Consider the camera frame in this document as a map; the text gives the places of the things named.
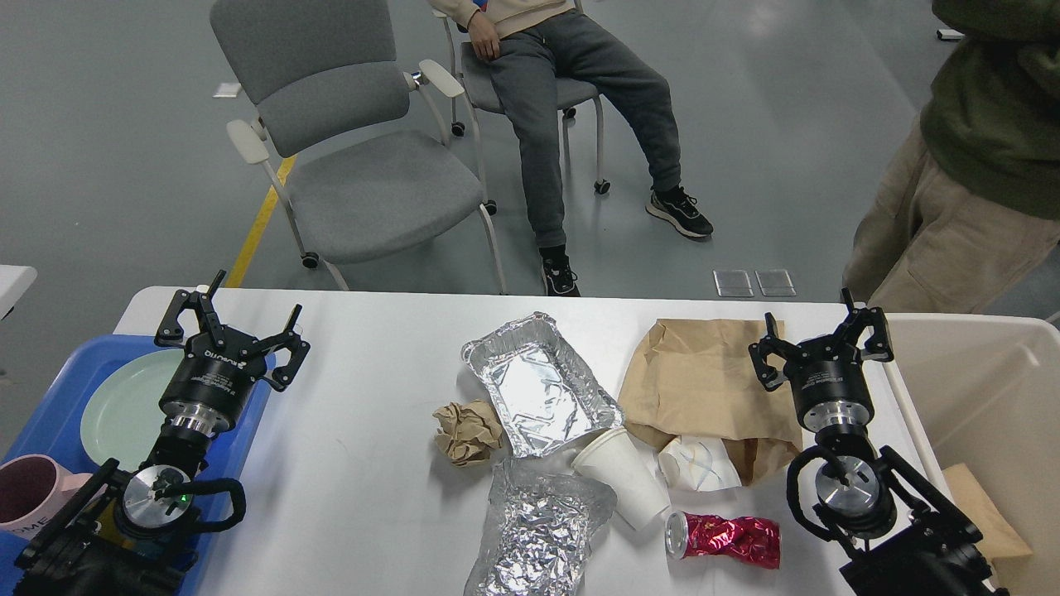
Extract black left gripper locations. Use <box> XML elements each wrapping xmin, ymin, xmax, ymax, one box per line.
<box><xmin>154</xmin><ymin>269</ymin><xmax>311</xmax><ymax>435</ymax></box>

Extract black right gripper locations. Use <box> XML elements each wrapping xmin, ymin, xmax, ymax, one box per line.
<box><xmin>749</xmin><ymin>288</ymin><xmax>894</xmax><ymax>433</ymax></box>

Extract brown paper bag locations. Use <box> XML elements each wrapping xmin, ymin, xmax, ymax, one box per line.
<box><xmin>619</xmin><ymin>320</ymin><xmax>805</xmax><ymax>486</ymax></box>

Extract light green plate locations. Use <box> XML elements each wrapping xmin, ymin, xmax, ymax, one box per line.
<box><xmin>80</xmin><ymin>348</ymin><xmax>186</xmax><ymax>471</ymax></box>

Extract pink mug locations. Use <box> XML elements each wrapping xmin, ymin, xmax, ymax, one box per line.
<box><xmin>1</xmin><ymin>454</ymin><xmax>92</xmax><ymax>541</ymax></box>

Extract aluminium foil tray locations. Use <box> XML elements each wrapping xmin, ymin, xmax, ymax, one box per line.
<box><xmin>461</xmin><ymin>310</ymin><xmax>625</xmax><ymax>458</ymax></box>

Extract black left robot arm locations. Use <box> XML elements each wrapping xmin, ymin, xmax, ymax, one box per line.
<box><xmin>12</xmin><ymin>271</ymin><xmax>311</xmax><ymax>595</ymax></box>

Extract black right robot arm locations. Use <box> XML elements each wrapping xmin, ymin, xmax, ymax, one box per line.
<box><xmin>749</xmin><ymin>288</ymin><xmax>1007</xmax><ymax>595</ymax></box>

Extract metal floor plates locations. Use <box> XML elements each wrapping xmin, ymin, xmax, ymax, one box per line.
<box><xmin>712</xmin><ymin>269</ymin><xmax>797</xmax><ymax>298</ymax></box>

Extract crushed white paper cup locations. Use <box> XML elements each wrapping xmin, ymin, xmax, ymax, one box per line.
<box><xmin>658</xmin><ymin>436</ymin><xmax>742</xmax><ymax>492</ymax></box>

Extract beige plastic bin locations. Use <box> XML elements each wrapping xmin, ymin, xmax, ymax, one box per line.
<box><xmin>889</xmin><ymin>314</ymin><xmax>1059</xmax><ymax>595</ymax></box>

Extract blue plastic tray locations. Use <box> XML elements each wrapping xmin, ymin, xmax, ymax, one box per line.
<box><xmin>1</xmin><ymin>334</ymin><xmax>272</xmax><ymax>595</ymax></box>

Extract crushed red can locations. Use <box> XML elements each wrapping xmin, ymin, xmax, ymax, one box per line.
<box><xmin>665</xmin><ymin>512</ymin><xmax>781</xmax><ymax>569</ymax></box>

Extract standing person green hoodie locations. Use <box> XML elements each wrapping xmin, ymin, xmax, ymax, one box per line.
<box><xmin>843</xmin><ymin>1</ymin><xmax>1059</xmax><ymax>314</ymax></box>

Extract empty grey chair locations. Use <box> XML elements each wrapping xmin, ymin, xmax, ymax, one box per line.
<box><xmin>210</xmin><ymin>1</ymin><xmax>508</xmax><ymax>293</ymax></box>

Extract white side table corner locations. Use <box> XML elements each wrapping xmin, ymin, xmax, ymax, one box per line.
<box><xmin>0</xmin><ymin>264</ymin><xmax>38</xmax><ymax>320</ymax></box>

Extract crumpled brown paper ball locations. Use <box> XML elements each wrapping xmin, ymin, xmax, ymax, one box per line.
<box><xmin>432</xmin><ymin>400</ymin><xmax>504</xmax><ymax>468</ymax></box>

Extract brown paper in bin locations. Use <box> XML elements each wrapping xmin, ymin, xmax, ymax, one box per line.
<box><xmin>942</xmin><ymin>464</ymin><xmax>1034</xmax><ymax>562</ymax></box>

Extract crumpled aluminium foil sheet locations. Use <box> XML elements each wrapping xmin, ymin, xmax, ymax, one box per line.
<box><xmin>463</xmin><ymin>458</ymin><xmax>617</xmax><ymax>595</ymax></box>

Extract occupied grey chair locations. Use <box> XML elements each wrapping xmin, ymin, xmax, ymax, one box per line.
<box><xmin>432</xmin><ymin>10</ymin><xmax>610</xmax><ymax>195</ymax></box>

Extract seated person grey trousers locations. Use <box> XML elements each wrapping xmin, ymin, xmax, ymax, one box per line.
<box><xmin>427</xmin><ymin>0</ymin><xmax>716</xmax><ymax>297</ymax></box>

